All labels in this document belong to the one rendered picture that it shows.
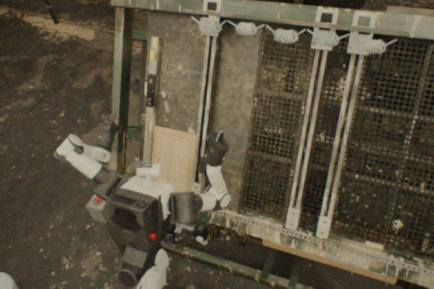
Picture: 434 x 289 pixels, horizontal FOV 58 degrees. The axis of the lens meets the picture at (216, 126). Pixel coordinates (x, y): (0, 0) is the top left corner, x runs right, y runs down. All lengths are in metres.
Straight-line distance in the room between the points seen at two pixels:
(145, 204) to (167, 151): 0.66
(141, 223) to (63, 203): 2.14
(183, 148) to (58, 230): 1.75
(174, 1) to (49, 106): 3.12
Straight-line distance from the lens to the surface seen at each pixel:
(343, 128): 2.13
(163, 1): 2.31
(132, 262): 2.16
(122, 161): 2.73
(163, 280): 2.48
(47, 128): 4.80
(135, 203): 1.92
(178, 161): 2.47
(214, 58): 2.21
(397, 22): 2.02
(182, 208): 1.93
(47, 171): 4.33
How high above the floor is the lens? 2.92
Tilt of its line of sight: 45 degrees down
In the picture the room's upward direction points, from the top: 9 degrees counter-clockwise
